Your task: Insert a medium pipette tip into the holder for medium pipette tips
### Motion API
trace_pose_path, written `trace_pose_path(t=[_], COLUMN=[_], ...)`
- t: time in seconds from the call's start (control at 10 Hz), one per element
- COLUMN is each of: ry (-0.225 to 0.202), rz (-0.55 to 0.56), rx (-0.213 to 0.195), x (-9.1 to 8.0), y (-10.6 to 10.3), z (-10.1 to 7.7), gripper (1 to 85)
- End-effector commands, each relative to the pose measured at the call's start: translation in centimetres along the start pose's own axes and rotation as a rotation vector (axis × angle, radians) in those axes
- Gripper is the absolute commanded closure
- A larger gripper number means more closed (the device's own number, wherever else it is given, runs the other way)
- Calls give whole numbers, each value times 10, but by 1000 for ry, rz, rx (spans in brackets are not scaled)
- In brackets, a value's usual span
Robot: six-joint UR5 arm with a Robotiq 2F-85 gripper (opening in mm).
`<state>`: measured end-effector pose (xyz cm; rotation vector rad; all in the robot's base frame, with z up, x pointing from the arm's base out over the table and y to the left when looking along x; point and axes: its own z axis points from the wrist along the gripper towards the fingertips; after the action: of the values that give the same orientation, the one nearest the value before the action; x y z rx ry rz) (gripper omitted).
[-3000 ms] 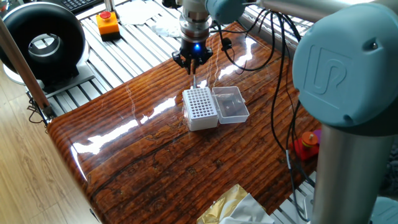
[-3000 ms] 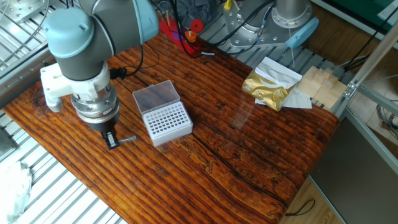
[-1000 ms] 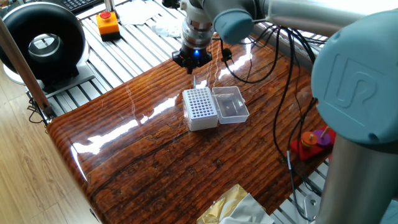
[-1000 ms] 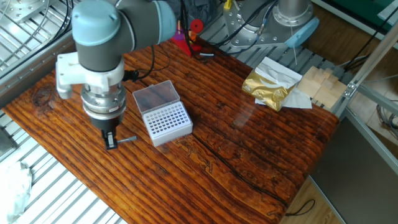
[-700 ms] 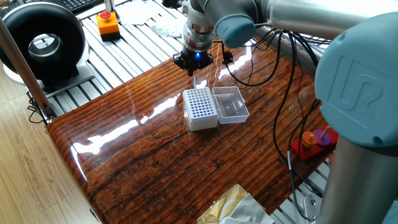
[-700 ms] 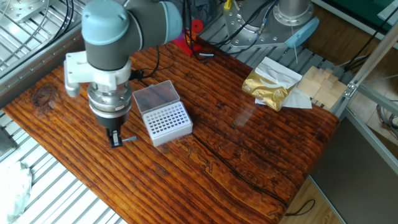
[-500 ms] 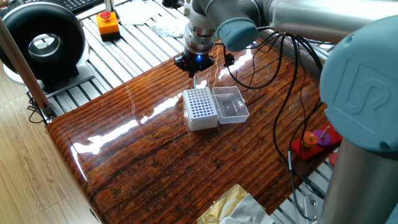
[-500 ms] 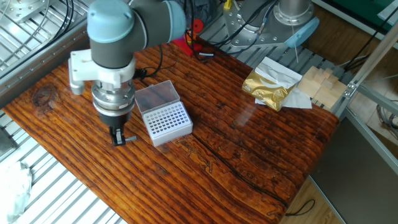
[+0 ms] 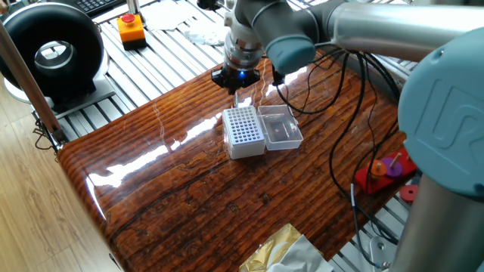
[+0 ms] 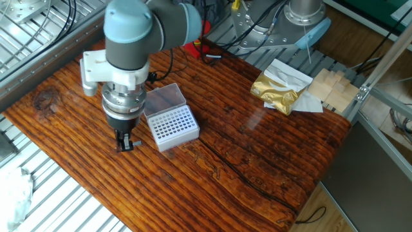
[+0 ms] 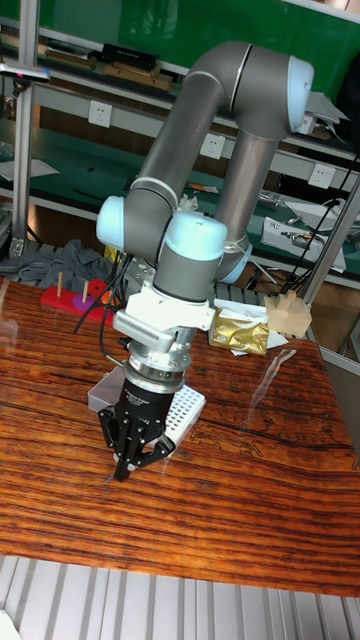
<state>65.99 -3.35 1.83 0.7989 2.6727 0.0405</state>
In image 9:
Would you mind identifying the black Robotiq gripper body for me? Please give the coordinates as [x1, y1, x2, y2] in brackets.
[225, 66, 259, 89]

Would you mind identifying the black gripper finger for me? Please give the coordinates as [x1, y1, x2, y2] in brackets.
[210, 66, 236, 96]
[234, 68, 262, 92]

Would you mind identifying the white pipette tip box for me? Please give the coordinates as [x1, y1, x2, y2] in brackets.
[221, 104, 305, 160]

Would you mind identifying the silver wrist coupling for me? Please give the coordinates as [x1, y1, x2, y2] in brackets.
[222, 36, 264, 73]

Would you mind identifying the crumpled white cloth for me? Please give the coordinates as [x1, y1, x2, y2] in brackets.
[184, 18, 228, 47]

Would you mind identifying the small black knob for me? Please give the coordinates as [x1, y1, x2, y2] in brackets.
[196, 0, 225, 11]

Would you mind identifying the white paper sheet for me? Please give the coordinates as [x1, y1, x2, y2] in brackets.
[141, 0, 200, 32]

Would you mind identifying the orange emergency stop button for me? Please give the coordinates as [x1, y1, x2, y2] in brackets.
[116, 13, 148, 51]

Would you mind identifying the black keyboard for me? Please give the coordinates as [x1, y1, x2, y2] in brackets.
[73, 0, 126, 18]

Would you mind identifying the gold tissue pack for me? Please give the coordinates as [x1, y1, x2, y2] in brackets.
[238, 222, 334, 272]

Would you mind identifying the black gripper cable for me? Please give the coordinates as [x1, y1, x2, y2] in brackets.
[271, 52, 351, 116]

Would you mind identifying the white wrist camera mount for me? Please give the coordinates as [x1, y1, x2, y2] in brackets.
[222, 10, 247, 48]

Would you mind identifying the silver metal post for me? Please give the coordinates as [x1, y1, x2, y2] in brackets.
[126, 0, 143, 18]

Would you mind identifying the black cable with grey sleeve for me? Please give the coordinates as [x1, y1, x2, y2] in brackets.
[328, 52, 402, 269]

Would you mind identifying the red ring stacking toy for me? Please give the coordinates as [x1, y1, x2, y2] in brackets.
[353, 147, 419, 196]

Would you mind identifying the purple toy ring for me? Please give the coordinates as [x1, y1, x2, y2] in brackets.
[381, 156, 405, 179]

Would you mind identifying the red toy ring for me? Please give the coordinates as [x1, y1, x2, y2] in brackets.
[399, 184, 419, 204]

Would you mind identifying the brown frame bar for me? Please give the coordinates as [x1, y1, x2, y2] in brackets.
[0, 20, 67, 147]

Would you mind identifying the black round ring device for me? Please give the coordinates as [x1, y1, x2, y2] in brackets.
[0, 2, 116, 114]

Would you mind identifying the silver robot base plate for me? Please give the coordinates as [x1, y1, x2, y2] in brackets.
[368, 236, 398, 272]

